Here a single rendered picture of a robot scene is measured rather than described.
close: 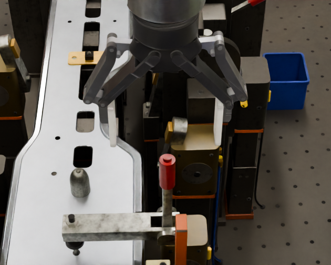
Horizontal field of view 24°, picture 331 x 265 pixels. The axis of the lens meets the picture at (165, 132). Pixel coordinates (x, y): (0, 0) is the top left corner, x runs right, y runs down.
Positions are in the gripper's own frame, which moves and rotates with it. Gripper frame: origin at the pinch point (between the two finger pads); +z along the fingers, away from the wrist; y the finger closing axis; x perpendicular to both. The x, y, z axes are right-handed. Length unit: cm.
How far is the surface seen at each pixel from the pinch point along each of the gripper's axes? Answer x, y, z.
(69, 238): 1.7, 14.1, 20.2
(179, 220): 9.7, -1.6, 6.0
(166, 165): 0.9, -0.1, 5.3
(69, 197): -11.2, 15.4, 26.1
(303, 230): -26, -29, 56
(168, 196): 0.7, -0.4, 12.1
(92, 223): 0.0, 10.7, 18.8
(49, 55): -48, 22, 26
